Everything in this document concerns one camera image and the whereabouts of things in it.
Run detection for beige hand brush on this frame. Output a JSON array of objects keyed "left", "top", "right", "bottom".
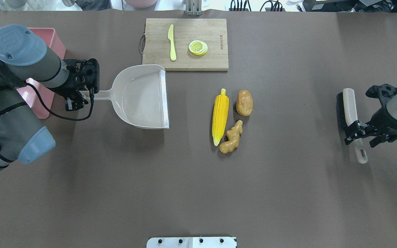
[{"left": 336, "top": 88, "right": 368, "bottom": 164}]

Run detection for beige plastic dustpan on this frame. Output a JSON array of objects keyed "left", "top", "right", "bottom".
[{"left": 94, "top": 64, "right": 170, "bottom": 129}]

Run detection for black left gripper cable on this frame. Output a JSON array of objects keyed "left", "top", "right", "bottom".
[{"left": 26, "top": 82, "right": 95, "bottom": 122}]

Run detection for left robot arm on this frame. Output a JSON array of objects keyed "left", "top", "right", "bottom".
[{"left": 0, "top": 24, "right": 100, "bottom": 171}]

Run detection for pink plastic bin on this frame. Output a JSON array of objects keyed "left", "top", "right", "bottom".
[{"left": 0, "top": 24, "right": 69, "bottom": 119}]

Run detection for yellow lemon slices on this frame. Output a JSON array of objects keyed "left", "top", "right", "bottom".
[{"left": 189, "top": 40, "right": 208, "bottom": 55}]

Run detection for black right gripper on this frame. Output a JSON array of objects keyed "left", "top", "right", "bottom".
[{"left": 344, "top": 84, "right": 397, "bottom": 148}]

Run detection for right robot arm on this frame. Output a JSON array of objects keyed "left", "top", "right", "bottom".
[{"left": 336, "top": 84, "right": 397, "bottom": 164}]

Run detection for yellow plastic knife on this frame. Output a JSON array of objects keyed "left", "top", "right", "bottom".
[{"left": 167, "top": 24, "right": 177, "bottom": 61}]

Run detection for yellow toy corn cob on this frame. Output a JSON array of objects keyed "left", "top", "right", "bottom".
[{"left": 211, "top": 88, "right": 230, "bottom": 146}]

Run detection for wooden cutting board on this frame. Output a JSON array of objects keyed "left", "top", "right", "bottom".
[{"left": 142, "top": 18, "right": 229, "bottom": 71}]

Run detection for brown toy potato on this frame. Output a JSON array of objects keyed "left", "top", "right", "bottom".
[{"left": 236, "top": 90, "right": 253, "bottom": 116}]

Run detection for tan toy ginger root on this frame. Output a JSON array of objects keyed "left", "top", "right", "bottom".
[{"left": 219, "top": 120, "right": 244, "bottom": 154}]

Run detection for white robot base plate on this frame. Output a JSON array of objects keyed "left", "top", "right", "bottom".
[{"left": 146, "top": 236, "right": 238, "bottom": 248}]

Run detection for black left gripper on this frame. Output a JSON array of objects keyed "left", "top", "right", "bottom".
[{"left": 54, "top": 58, "right": 100, "bottom": 112}]

